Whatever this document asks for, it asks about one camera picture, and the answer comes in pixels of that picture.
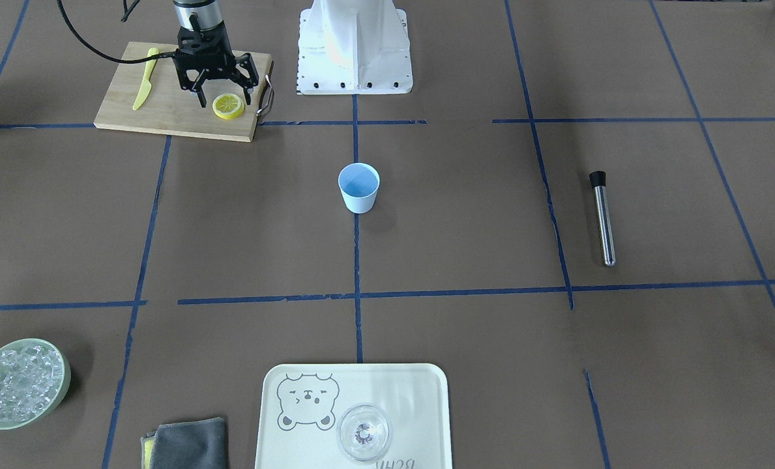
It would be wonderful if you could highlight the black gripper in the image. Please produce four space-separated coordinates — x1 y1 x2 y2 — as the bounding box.
173 23 259 109

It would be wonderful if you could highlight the steel muddler with black tip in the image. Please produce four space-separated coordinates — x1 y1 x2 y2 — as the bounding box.
588 171 617 267

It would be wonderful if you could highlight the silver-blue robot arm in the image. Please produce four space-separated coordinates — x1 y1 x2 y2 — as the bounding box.
172 1 259 107

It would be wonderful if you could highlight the yellow lemon slice on board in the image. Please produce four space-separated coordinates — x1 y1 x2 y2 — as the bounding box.
212 93 245 120

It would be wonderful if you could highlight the light blue plastic cup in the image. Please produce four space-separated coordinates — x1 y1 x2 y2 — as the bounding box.
338 162 381 214

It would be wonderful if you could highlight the bamboo cutting board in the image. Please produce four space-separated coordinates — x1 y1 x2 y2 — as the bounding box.
93 51 273 142

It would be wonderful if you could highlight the yellow plastic knife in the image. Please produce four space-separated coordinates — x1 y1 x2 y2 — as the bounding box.
132 59 158 111

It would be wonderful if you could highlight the cream bear serving tray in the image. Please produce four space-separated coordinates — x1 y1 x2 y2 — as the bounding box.
254 364 453 468

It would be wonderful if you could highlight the grey folded cloth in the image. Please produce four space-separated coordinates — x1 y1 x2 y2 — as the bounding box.
141 418 229 468

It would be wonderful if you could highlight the green bowl of ice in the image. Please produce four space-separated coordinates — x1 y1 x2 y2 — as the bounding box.
0 338 72 431

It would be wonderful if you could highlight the clear wine glass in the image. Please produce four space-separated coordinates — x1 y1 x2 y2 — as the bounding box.
338 403 391 463

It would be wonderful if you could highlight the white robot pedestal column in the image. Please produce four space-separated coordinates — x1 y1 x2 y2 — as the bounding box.
296 1 414 95

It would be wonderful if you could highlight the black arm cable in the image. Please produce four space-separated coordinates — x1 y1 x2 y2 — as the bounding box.
57 0 179 65

